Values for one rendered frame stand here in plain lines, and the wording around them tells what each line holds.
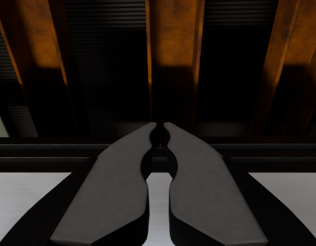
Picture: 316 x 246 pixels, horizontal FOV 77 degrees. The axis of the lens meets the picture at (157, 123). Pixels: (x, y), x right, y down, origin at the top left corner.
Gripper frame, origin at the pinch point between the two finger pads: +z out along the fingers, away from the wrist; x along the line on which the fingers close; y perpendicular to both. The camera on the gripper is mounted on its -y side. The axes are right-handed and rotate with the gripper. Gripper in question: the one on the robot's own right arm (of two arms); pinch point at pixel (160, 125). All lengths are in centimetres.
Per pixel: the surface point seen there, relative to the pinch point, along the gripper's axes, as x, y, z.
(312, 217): 19.0, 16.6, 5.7
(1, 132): -100, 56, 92
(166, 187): 0.5, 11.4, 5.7
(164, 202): 0.3, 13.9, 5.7
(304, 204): 17.1, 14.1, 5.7
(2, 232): -22.4, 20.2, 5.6
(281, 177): 13.2, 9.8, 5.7
